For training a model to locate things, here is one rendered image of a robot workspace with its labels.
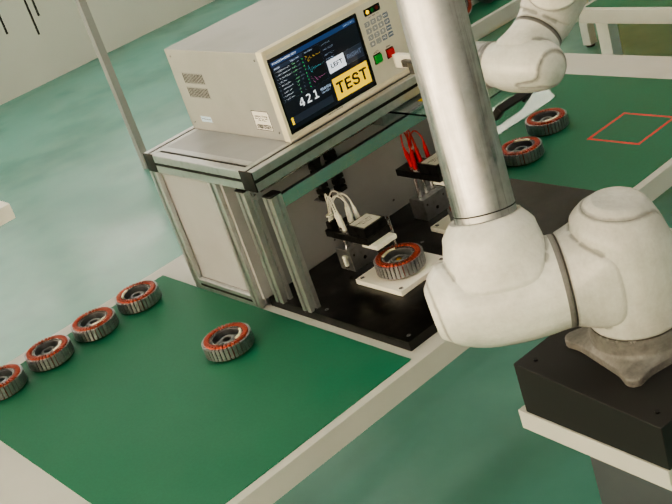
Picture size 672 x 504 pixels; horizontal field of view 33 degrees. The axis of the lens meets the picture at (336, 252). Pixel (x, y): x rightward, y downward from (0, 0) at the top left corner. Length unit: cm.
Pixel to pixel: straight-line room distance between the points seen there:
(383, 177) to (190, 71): 53
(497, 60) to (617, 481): 81
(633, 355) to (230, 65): 110
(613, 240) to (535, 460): 144
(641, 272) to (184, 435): 96
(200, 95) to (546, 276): 114
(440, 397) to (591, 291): 173
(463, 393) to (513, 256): 173
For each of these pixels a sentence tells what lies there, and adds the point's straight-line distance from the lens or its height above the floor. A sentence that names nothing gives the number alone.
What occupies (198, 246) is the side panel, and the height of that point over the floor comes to 87.
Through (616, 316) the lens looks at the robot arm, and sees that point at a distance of 182.
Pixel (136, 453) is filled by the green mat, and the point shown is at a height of 75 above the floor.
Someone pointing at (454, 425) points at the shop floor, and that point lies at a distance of 334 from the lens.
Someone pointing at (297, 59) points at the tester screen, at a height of 127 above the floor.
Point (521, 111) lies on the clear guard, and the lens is 250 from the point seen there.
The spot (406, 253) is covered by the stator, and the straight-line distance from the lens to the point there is 252.
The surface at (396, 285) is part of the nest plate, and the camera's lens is 244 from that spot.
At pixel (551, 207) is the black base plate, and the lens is 262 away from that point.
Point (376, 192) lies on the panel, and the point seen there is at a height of 84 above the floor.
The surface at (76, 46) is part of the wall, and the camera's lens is 917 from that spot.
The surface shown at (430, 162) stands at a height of 92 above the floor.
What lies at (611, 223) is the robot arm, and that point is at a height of 110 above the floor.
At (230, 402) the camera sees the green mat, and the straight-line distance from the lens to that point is 231.
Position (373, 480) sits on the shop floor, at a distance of 323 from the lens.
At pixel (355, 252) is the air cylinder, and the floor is 81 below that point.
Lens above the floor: 191
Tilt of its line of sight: 25 degrees down
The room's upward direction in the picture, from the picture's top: 19 degrees counter-clockwise
